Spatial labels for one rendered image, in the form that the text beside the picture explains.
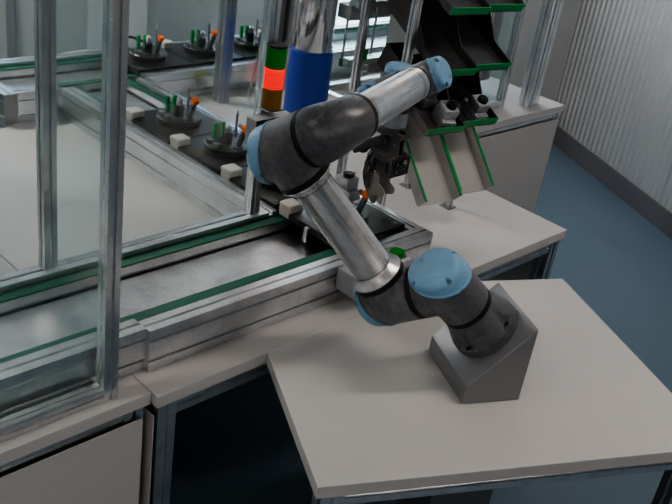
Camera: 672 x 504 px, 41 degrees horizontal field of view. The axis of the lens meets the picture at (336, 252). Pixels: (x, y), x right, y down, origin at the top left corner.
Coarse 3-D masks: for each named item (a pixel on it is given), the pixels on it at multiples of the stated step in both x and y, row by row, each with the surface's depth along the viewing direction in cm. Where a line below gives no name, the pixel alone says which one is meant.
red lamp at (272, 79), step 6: (264, 66) 215; (264, 72) 215; (270, 72) 213; (276, 72) 213; (282, 72) 214; (264, 78) 215; (270, 78) 214; (276, 78) 214; (282, 78) 215; (264, 84) 215; (270, 84) 214; (276, 84) 215; (282, 84) 216
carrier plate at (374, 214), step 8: (360, 200) 249; (368, 208) 245; (296, 216) 235; (304, 216) 235; (376, 216) 241; (384, 216) 242; (296, 224) 234; (304, 224) 232; (312, 224) 232; (368, 224) 236; (376, 224) 237; (384, 224) 238; (392, 224) 238; (400, 224) 239; (312, 232) 231; (320, 232) 228; (376, 232) 233; (384, 232) 234; (392, 232) 237
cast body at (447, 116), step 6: (444, 102) 239; (450, 102) 239; (438, 108) 241; (444, 108) 238; (450, 108) 238; (456, 108) 239; (432, 114) 243; (438, 114) 241; (444, 114) 238; (450, 114) 239; (456, 114) 240; (438, 120) 241; (444, 120) 240; (450, 120) 241; (438, 126) 241; (444, 126) 240; (450, 126) 241
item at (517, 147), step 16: (512, 96) 395; (496, 112) 372; (512, 112) 375; (528, 112) 378; (544, 112) 384; (480, 128) 355; (496, 128) 366; (512, 128) 374; (528, 128) 381; (544, 128) 391; (496, 144) 369; (512, 144) 378; (528, 144) 387; (544, 144) 397; (496, 160) 374; (512, 160) 384; (528, 160) 393; (544, 160) 403; (496, 176) 380; (512, 176) 389; (528, 176) 399; (496, 192) 386; (512, 192) 396; (528, 192) 406; (528, 208) 412
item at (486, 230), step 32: (352, 160) 303; (480, 192) 294; (448, 224) 269; (480, 224) 272; (512, 224) 276; (544, 224) 279; (480, 256) 254; (512, 256) 260; (288, 320) 210; (320, 320) 212; (224, 352) 196; (256, 352) 197; (160, 384) 183; (192, 384) 185
